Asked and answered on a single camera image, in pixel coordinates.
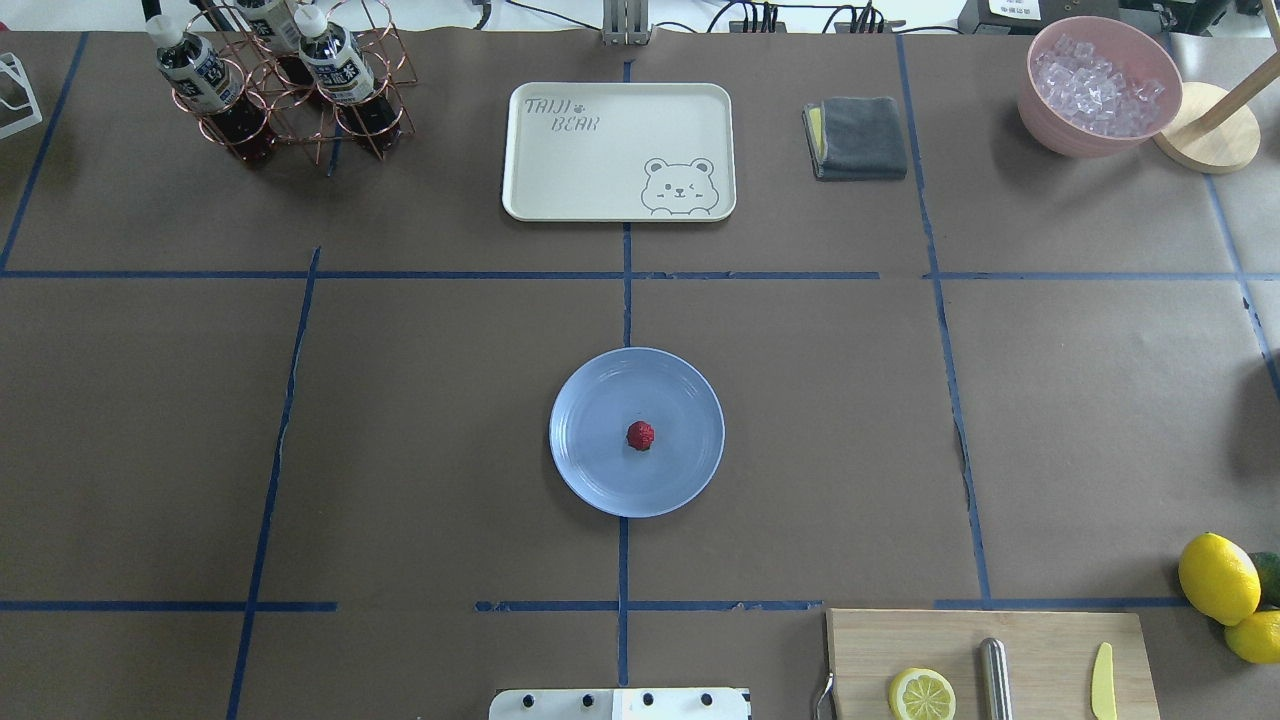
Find red strawberry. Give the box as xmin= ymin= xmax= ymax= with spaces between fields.
xmin=625 ymin=420 xmax=657 ymax=452

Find cream bear tray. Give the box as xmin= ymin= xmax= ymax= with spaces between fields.
xmin=502 ymin=82 xmax=737 ymax=223

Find grey folded cloth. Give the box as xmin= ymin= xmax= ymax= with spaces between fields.
xmin=803 ymin=97 xmax=908 ymax=182

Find dark drink bottle two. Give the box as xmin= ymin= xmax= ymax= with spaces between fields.
xmin=294 ymin=4 xmax=401 ymax=156

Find lemon half slice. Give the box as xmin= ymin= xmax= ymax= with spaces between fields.
xmin=887 ymin=667 xmax=957 ymax=720

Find dark drink bottle one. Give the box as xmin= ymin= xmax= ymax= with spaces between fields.
xmin=145 ymin=14 xmax=275 ymax=164

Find steel muddler rod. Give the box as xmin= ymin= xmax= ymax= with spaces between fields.
xmin=979 ymin=637 xmax=1014 ymax=720

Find dark drink bottle three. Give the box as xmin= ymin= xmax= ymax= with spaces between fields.
xmin=232 ymin=1 xmax=324 ymax=109

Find wooden cutting board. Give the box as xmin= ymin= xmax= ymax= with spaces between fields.
xmin=826 ymin=609 xmax=1161 ymax=719

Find pink bowl of ice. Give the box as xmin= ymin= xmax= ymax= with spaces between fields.
xmin=1018 ymin=15 xmax=1183 ymax=158

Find yellow plastic knife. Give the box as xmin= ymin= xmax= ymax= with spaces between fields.
xmin=1091 ymin=642 xmax=1117 ymax=720

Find yellow lemon front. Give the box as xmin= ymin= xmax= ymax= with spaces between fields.
xmin=1178 ymin=532 xmax=1262 ymax=626

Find yellow lemon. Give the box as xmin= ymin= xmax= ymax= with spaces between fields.
xmin=1224 ymin=609 xmax=1280 ymax=664
xmin=1178 ymin=532 xmax=1262 ymax=626

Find wooden cup stand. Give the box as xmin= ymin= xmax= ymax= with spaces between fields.
xmin=1155 ymin=53 xmax=1279 ymax=174

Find green lime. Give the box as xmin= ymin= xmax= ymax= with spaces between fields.
xmin=1248 ymin=551 xmax=1280 ymax=609

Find yellow lemon back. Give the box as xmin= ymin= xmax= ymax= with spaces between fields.
xmin=1224 ymin=609 xmax=1280 ymax=664

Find aluminium frame post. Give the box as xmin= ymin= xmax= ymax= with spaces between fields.
xmin=600 ymin=0 xmax=652 ymax=47

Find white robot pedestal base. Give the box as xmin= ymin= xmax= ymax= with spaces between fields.
xmin=488 ymin=687 xmax=753 ymax=719

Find copper wire bottle rack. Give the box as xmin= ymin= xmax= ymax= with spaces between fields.
xmin=173 ymin=1 xmax=419 ymax=170

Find white wire cup rack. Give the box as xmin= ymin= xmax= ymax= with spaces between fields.
xmin=1 ymin=53 xmax=44 ymax=140

